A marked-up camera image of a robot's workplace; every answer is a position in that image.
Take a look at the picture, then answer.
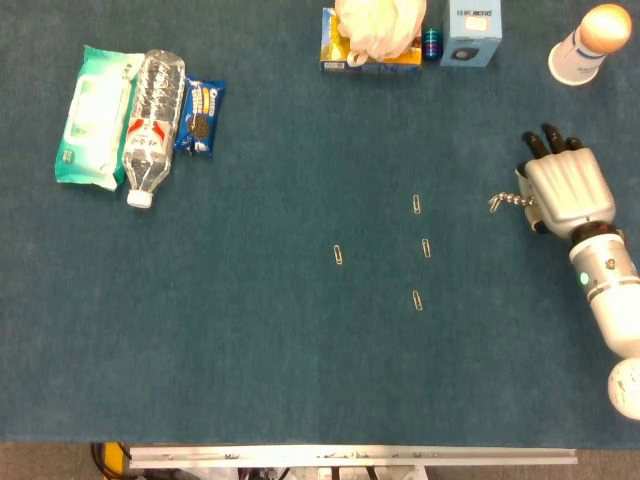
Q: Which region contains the white mesh bath pouf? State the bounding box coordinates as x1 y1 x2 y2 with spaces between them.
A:
333 0 429 67

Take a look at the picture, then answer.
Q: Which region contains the green wet wipes pack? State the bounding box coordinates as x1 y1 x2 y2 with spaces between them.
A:
54 44 146 192

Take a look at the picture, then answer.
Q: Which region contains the teal felt table cloth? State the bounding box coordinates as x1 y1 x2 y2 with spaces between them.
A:
0 0 640 447

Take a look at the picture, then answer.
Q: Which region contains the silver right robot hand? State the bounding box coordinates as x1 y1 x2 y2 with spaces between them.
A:
515 122 617 239

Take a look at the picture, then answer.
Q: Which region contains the light blue speaker box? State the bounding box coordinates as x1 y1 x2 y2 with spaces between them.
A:
439 0 503 68

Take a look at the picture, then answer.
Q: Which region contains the clear plastic water bottle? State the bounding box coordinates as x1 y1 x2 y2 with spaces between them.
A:
121 48 187 209

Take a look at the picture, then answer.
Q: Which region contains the silver metal bead chain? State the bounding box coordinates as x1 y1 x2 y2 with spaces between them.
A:
496 191 536 208

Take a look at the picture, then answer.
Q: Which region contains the blue purple metallic spool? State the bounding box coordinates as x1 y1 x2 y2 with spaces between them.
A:
423 27 445 62

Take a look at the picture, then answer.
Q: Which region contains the yellow frame part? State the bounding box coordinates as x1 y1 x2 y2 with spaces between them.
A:
102 442 127 472

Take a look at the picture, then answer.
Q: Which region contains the white paper cup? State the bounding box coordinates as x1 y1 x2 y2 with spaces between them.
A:
547 27 614 87

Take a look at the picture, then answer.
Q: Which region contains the blue Oreo cookie pack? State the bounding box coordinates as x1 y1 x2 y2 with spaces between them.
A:
173 74 227 158

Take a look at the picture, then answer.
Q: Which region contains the peach egg-shaped ball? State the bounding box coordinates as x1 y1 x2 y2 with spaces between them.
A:
579 3 633 54

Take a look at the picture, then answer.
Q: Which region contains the blue and yellow carton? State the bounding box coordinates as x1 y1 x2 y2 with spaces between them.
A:
319 6 424 76

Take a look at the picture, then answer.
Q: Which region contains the aluminium profile rail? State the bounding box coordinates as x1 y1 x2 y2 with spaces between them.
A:
128 444 579 470

